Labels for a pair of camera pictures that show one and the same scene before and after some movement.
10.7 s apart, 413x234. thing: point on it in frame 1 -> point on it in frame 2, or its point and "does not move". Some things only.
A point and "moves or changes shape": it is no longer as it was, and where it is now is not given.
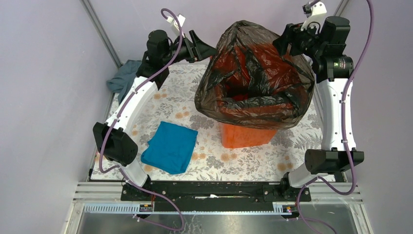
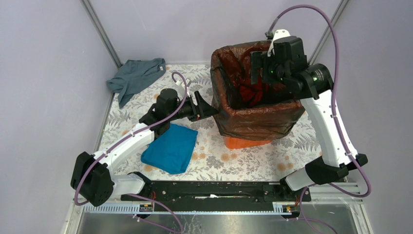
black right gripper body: x=304 y=42 -> x=272 y=72
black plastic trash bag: x=248 y=82 moves or changes shape
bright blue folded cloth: x=171 y=149 does not move
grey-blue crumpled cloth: x=122 y=82 does not move
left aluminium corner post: x=101 y=31 does not move
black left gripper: x=201 y=49 -> x=202 y=110
